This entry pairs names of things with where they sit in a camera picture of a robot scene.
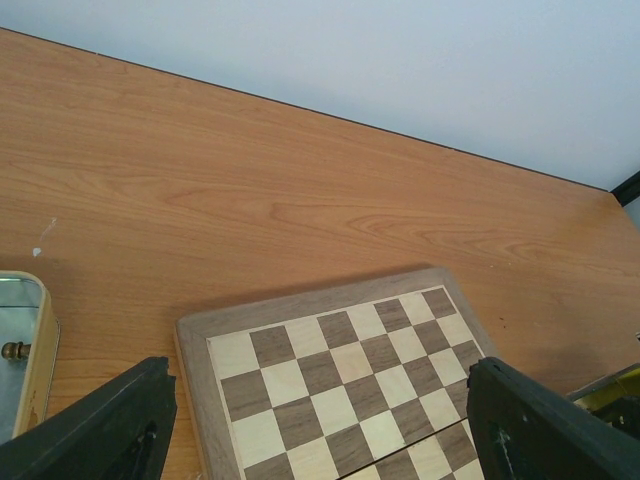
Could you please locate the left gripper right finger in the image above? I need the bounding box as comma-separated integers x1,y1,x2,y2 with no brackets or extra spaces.
467,357,639,479

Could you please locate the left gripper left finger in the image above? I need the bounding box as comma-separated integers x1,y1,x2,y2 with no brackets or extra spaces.
1,357,177,479

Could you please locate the wooden chess board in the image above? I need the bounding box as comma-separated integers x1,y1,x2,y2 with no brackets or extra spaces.
176,268,496,479

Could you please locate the gold metal tin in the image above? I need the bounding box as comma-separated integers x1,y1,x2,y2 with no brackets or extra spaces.
567,363,639,439

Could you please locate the dark pawn in tin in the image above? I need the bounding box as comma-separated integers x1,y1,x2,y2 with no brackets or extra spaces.
1,342,31,361

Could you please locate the silver metal tin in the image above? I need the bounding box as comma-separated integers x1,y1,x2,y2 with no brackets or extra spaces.
1,271,60,443

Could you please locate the black aluminium frame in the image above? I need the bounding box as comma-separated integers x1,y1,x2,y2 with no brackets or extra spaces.
611,171,640,207

